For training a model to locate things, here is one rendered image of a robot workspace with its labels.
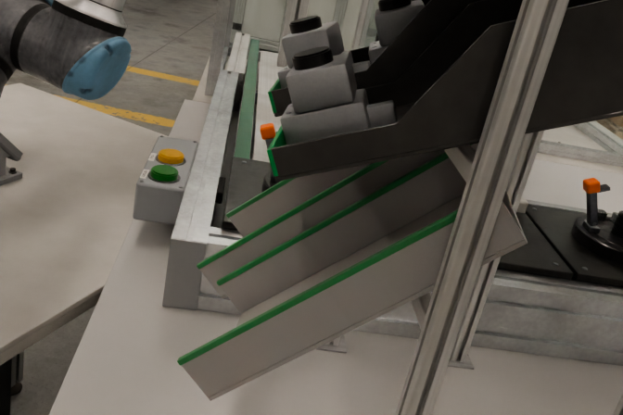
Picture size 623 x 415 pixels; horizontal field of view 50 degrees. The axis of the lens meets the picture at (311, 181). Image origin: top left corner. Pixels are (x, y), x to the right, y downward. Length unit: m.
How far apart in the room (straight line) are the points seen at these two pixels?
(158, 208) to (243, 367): 0.49
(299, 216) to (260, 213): 0.15
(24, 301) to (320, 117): 0.52
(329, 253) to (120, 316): 0.34
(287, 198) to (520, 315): 0.37
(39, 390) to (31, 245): 1.10
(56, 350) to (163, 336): 1.39
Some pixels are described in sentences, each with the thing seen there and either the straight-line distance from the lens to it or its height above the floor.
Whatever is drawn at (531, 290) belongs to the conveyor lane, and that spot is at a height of 0.96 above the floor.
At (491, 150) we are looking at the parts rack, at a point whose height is 1.25.
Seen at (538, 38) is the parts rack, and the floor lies 1.32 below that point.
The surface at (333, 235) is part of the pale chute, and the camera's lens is 0.62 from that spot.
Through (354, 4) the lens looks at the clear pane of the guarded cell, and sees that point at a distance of 2.28.
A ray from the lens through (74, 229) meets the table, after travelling 1.07.
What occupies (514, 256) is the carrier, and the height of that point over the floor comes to 0.97.
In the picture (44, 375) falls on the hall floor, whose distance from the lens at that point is 2.14.
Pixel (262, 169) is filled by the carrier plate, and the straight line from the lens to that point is 1.07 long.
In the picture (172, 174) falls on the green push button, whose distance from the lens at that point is 1.00.
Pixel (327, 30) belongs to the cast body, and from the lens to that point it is 0.62.
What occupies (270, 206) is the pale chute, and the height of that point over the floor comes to 1.04.
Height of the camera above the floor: 1.37
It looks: 22 degrees down
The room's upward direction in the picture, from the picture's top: 12 degrees clockwise
